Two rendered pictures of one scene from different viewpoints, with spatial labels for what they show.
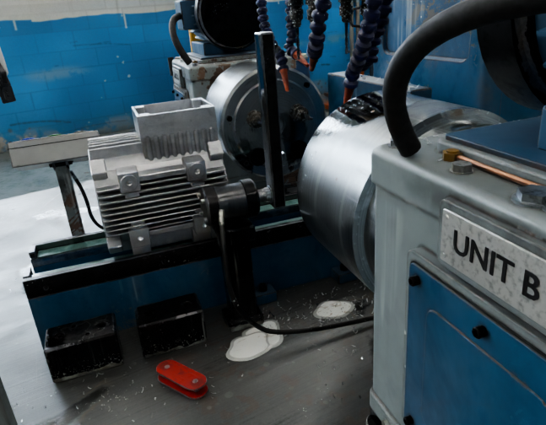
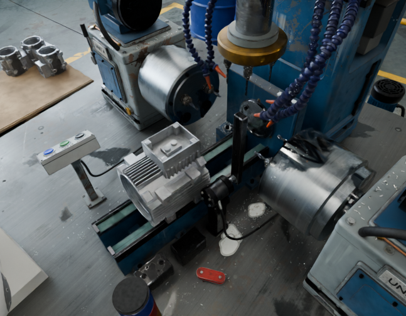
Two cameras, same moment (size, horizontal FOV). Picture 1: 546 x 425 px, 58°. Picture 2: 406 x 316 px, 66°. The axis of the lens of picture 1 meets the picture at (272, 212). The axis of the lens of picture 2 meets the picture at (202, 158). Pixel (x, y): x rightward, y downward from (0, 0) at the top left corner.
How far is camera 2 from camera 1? 0.58 m
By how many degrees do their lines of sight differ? 31
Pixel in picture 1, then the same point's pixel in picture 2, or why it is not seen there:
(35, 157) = (61, 163)
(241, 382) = (236, 268)
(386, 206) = (341, 240)
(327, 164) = (286, 189)
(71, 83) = not seen: outside the picture
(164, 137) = (176, 165)
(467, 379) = (381, 307)
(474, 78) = (325, 91)
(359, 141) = (307, 184)
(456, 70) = not seen: hidden behind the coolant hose
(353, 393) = (286, 260)
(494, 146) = not seen: hidden behind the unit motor
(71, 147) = (81, 150)
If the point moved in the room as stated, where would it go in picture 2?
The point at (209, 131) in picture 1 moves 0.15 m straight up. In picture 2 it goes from (196, 152) to (193, 110)
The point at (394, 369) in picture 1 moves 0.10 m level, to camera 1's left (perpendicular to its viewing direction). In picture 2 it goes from (329, 277) to (295, 293)
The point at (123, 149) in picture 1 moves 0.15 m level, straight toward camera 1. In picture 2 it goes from (154, 178) to (188, 216)
